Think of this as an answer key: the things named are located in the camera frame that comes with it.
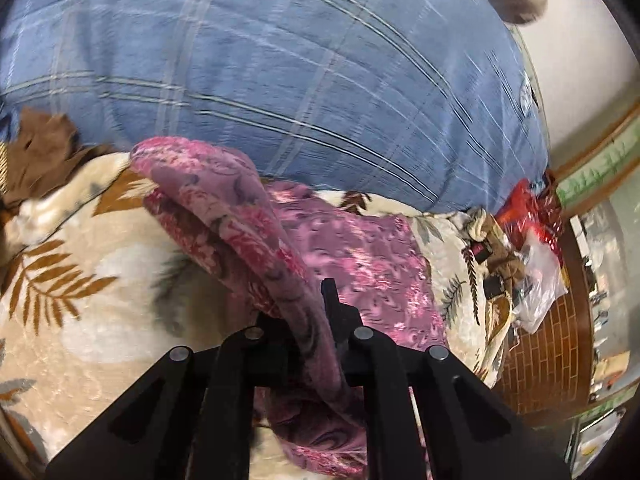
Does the pink purple floral garment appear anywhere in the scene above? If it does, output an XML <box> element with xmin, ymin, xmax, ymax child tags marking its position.
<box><xmin>130</xmin><ymin>136</ymin><xmax>446</xmax><ymax>478</ymax></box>

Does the cream leaf-pattern blanket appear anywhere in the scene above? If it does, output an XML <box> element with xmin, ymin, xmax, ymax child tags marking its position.
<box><xmin>1</xmin><ymin>153</ymin><xmax>513</xmax><ymax>474</ymax></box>

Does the clear plastic bag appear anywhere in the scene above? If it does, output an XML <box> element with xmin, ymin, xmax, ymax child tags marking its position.
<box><xmin>513</xmin><ymin>230</ymin><xmax>568</xmax><ymax>334</ymax></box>

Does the red plastic package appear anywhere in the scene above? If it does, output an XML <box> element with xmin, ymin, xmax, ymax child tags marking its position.
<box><xmin>495</xmin><ymin>179</ymin><xmax>564</xmax><ymax>264</ymax></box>

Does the brown cloth piece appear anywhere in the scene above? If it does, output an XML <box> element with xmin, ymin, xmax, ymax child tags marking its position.
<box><xmin>1</xmin><ymin>107</ymin><xmax>115</xmax><ymax>209</ymax></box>

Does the blue plaid quilt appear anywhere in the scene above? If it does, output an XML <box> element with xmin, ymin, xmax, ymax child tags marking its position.
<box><xmin>1</xmin><ymin>0</ymin><xmax>548</xmax><ymax>212</ymax></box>

